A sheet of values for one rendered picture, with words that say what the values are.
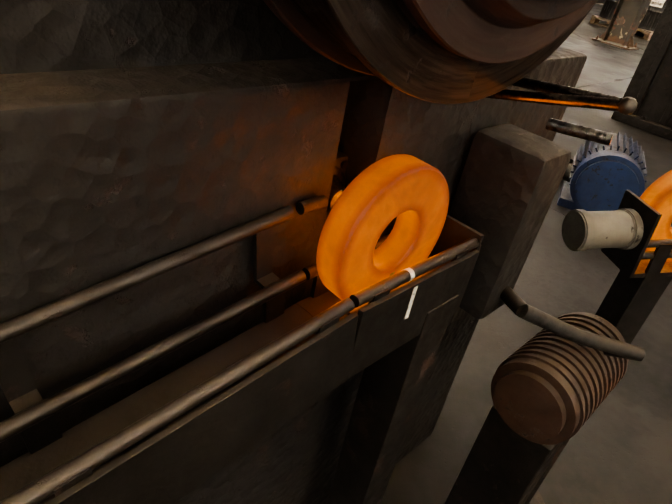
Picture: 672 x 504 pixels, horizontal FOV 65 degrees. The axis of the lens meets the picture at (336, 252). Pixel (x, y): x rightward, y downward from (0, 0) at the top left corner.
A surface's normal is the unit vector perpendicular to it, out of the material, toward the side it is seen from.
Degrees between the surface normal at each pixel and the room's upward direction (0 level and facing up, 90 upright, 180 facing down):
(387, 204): 90
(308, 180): 90
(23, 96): 0
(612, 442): 0
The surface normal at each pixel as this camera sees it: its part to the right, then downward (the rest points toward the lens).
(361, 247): 0.67, 0.49
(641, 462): 0.17, -0.83
